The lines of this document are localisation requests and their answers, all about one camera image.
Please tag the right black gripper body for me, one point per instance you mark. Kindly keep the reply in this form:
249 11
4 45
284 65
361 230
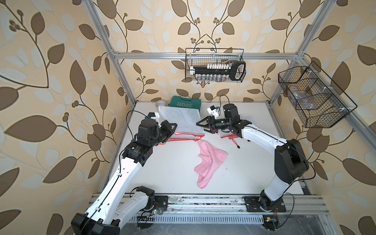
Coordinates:
217 124

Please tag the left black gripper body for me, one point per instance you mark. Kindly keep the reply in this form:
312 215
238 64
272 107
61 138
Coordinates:
161 133

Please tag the wiped clear document bag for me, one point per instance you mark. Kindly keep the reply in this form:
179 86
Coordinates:
227 134

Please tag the pink wiping cloth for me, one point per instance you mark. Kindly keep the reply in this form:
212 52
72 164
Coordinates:
212 158

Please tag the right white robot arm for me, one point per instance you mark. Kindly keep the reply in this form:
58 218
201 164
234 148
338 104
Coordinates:
290 162

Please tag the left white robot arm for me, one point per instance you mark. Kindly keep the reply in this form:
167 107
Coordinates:
107 216

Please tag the plastic bag in right basket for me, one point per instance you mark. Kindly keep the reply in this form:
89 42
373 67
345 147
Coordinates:
303 99

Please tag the clear tape roll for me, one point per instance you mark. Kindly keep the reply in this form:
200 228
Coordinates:
160 103

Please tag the green plastic tool case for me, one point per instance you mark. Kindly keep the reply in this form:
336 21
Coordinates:
180 102

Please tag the black white tool in basket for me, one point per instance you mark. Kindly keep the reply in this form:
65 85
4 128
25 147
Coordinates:
234 71

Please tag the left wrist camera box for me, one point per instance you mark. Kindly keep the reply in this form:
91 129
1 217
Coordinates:
155 116

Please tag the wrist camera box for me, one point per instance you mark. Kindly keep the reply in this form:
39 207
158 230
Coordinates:
214 111
155 116

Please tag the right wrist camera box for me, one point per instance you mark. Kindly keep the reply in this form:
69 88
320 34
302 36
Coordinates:
214 111

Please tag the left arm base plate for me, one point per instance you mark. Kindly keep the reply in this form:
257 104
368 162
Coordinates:
156 203

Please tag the black wire basket back wall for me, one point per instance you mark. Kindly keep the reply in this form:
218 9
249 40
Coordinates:
204 56

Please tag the black wire basket wall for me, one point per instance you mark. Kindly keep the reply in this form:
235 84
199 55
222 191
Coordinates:
204 56
319 101

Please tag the aluminium front rail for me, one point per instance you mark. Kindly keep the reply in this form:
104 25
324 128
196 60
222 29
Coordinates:
204 204

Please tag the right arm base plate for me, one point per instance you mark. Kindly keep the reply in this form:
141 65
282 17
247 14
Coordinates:
263 204

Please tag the black wire basket right wall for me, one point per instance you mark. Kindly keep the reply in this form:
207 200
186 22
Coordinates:
319 101

